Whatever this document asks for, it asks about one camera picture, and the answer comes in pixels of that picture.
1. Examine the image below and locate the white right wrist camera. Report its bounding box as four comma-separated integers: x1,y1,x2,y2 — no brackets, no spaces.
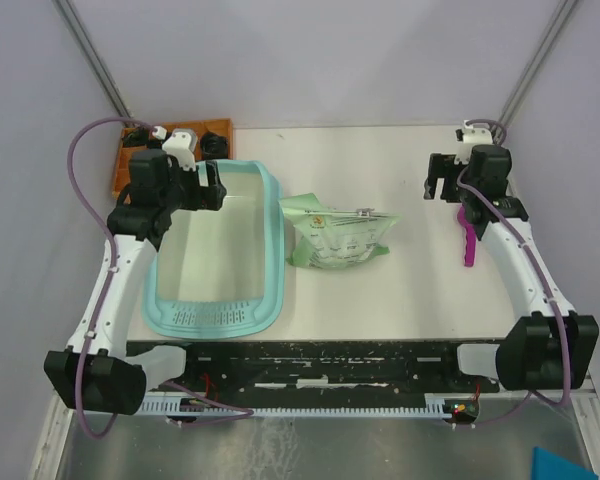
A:
454,119,493,165

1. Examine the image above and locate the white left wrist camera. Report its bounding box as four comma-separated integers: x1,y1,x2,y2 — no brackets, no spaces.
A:
162,128,198,171

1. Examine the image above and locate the orange wooden compartment tray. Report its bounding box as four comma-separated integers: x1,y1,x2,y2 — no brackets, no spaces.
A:
110,117,235,199

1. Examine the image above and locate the blue foam pad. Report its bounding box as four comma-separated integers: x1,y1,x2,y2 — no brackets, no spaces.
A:
530,447,599,480

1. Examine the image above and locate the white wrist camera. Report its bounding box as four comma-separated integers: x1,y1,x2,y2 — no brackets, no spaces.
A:
162,128,198,171
454,119,493,165

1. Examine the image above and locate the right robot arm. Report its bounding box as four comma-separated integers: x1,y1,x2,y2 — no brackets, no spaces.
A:
424,144,599,393

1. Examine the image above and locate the teal plastic litter box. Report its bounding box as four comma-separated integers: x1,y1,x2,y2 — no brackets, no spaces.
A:
142,160,285,340

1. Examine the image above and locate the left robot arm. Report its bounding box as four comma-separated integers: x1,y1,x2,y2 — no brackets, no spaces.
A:
44,149,227,415

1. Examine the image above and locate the small circuit board with LEDs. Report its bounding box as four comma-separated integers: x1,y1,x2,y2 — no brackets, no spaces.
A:
450,400,480,424

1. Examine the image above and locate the light blue cable duct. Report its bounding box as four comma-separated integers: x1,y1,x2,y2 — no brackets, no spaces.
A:
140,391,454,417

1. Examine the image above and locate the magenta plastic litter scoop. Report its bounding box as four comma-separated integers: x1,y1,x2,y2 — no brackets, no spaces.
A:
456,206,477,268

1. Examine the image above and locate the green cat litter bag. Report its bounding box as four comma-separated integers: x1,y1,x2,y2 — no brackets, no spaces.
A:
279,193,399,270

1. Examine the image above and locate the black mounting base plate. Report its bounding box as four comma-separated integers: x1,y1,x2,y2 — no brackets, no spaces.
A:
143,339,501,408

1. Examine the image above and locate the black round part in tray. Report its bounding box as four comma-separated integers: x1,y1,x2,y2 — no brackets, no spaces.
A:
200,131,230,161

